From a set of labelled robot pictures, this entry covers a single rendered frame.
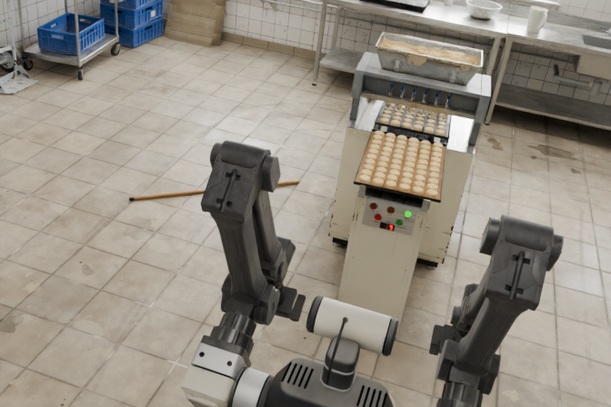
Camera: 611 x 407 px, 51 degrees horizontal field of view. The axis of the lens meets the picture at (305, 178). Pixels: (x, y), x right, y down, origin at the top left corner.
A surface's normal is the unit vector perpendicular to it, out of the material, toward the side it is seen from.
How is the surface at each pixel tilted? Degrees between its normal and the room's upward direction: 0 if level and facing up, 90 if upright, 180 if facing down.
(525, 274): 47
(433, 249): 90
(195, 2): 71
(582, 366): 0
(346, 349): 0
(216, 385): 30
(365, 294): 90
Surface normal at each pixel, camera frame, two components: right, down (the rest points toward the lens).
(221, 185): -0.15, -0.29
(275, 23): -0.30, 0.44
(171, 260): 0.11, -0.86
